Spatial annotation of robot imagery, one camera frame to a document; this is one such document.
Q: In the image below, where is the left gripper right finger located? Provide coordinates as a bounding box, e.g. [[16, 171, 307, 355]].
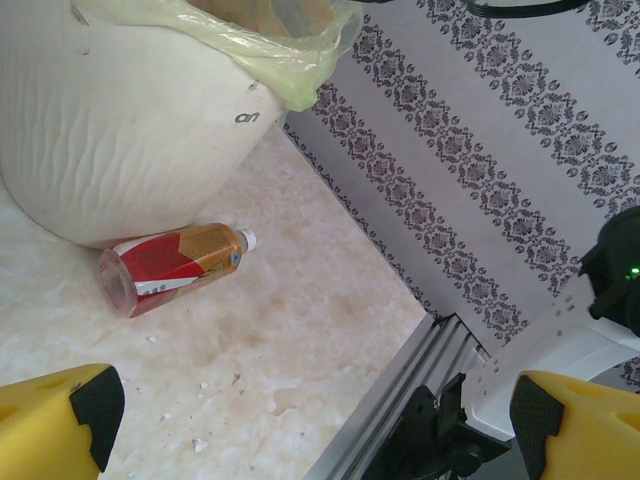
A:
[[509, 369, 640, 480]]

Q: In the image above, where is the red gold tea bottle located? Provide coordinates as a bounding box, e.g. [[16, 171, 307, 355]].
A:
[[98, 222, 259, 319]]

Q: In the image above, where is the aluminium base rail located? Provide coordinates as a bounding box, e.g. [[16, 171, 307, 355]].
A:
[[309, 312, 494, 480]]

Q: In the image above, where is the green plastic bin liner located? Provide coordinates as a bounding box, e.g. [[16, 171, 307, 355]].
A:
[[169, 0, 364, 112]]

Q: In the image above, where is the cream plastic waste bin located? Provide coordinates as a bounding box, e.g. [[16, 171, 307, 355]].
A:
[[0, 0, 285, 249]]

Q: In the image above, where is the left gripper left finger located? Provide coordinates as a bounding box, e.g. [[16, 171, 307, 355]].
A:
[[0, 363, 125, 480]]

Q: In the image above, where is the right thin black camera cable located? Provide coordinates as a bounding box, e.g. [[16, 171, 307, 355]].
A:
[[464, 0, 589, 19]]

